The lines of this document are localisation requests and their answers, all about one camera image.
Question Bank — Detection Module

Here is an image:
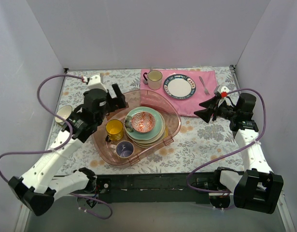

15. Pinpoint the yellow mug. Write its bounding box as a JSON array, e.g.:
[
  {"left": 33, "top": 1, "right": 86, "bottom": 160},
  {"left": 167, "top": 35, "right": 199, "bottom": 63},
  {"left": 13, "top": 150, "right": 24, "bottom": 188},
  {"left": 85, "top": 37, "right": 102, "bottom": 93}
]
[{"left": 105, "top": 119, "right": 124, "bottom": 143}]

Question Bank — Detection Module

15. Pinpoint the orange patterned bowl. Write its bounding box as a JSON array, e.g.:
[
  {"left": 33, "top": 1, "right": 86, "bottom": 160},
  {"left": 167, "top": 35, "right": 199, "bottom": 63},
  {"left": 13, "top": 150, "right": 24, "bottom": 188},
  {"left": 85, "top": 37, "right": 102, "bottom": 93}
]
[{"left": 131, "top": 111, "right": 156, "bottom": 133}]

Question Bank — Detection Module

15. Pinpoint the pink transparent plastic bin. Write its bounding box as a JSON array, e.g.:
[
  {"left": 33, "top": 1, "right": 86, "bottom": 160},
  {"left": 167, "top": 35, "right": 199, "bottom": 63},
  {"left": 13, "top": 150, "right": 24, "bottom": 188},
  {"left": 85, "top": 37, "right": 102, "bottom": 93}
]
[{"left": 92, "top": 90, "right": 181, "bottom": 168}]

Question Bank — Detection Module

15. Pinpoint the cream yellow floral plate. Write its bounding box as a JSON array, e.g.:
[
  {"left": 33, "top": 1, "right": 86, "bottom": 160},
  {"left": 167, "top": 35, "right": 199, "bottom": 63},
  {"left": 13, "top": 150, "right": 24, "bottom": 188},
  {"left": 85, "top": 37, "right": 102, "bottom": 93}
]
[{"left": 134, "top": 127, "right": 168, "bottom": 148}]

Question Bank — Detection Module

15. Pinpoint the green rimmed plate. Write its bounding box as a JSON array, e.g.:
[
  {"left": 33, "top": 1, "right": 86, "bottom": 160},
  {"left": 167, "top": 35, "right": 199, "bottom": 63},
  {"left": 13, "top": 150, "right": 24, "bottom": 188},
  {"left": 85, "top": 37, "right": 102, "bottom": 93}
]
[{"left": 125, "top": 106, "right": 164, "bottom": 141}]

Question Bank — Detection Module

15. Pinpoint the pink mug purple inside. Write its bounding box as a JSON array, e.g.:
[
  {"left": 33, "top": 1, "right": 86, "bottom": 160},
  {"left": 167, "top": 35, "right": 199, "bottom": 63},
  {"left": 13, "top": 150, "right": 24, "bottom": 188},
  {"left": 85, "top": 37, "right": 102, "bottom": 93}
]
[{"left": 109, "top": 141, "right": 135, "bottom": 159}]

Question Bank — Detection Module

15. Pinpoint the pink cream floral plate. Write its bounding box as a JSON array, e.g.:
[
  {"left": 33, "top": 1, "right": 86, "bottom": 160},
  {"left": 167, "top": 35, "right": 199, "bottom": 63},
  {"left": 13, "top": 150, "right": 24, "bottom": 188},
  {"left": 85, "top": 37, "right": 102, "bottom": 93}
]
[{"left": 127, "top": 119, "right": 165, "bottom": 144}]

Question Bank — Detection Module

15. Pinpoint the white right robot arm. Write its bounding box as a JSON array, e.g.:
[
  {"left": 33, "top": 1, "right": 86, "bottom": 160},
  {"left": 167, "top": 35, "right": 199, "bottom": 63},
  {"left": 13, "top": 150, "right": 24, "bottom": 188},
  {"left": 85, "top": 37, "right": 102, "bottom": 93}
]
[{"left": 194, "top": 92, "right": 283, "bottom": 214}]

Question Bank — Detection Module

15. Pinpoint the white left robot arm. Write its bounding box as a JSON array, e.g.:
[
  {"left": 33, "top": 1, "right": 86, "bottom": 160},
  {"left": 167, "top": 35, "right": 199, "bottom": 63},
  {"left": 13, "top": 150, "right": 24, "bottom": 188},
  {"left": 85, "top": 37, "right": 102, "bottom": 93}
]
[{"left": 8, "top": 84, "right": 127, "bottom": 216}]

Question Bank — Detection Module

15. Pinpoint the silver fork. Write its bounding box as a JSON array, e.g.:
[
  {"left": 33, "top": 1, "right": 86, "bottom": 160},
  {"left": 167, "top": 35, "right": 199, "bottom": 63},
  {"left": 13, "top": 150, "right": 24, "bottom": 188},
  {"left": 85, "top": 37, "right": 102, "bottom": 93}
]
[{"left": 199, "top": 76, "right": 210, "bottom": 95}]

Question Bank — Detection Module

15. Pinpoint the floral tablecloth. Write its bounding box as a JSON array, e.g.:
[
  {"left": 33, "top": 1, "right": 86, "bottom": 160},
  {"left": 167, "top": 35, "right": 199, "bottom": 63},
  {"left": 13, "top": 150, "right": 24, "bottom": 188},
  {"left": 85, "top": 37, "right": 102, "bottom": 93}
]
[{"left": 42, "top": 66, "right": 266, "bottom": 176}]

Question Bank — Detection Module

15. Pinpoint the white gold rimmed bowl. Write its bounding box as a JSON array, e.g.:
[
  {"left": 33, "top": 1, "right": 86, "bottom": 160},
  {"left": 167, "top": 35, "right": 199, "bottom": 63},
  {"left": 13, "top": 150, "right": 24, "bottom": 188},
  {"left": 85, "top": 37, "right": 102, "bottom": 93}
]
[{"left": 55, "top": 105, "right": 72, "bottom": 126}]

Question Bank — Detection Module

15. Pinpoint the pink satin cloth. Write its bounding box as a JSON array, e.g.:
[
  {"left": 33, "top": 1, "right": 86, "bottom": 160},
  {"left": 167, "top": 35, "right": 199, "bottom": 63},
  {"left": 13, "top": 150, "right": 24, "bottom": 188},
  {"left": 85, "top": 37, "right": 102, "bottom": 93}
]
[{"left": 139, "top": 68, "right": 223, "bottom": 118}]

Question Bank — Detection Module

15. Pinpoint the blue rimmed white plate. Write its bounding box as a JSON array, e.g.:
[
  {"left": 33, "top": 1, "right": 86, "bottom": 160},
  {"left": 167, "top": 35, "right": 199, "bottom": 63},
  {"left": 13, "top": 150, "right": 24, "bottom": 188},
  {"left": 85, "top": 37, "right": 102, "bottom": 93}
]
[{"left": 163, "top": 74, "right": 196, "bottom": 100}]

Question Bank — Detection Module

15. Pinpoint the cream enamel mug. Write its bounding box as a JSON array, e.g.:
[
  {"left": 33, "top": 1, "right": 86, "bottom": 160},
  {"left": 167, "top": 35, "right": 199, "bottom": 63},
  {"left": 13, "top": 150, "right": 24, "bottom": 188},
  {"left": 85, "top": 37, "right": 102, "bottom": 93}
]
[{"left": 143, "top": 70, "right": 163, "bottom": 90}]

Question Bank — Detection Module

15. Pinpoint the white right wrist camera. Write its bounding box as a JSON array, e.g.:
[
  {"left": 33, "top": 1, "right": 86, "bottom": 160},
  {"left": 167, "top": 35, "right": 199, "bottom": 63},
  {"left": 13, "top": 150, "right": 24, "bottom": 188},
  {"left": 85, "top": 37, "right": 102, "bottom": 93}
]
[{"left": 214, "top": 85, "right": 230, "bottom": 107}]

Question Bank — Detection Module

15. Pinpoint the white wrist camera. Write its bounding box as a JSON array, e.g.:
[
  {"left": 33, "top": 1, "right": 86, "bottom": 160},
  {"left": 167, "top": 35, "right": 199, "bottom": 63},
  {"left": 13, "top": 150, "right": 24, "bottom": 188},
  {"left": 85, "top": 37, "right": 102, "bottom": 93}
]
[
  {"left": 214, "top": 85, "right": 230, "bottom": 107},
  {"left": 82, "top": 74, "right": 107, "bottom": 92}
]

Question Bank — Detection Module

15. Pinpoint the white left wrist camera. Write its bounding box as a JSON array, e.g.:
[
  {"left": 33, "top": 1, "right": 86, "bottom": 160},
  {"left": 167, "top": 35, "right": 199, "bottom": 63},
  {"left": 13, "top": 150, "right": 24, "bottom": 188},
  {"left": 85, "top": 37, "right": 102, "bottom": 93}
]
[{"left": 82, "top": 74, "right": 107, "bottom": 92}]

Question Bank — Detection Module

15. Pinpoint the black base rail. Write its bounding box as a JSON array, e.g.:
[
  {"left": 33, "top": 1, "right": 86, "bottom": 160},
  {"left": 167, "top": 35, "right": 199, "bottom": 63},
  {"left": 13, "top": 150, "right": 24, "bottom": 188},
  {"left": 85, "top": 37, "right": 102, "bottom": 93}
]
[{"left": 36, "top": 169, "right": 269, "bottom": 205}]

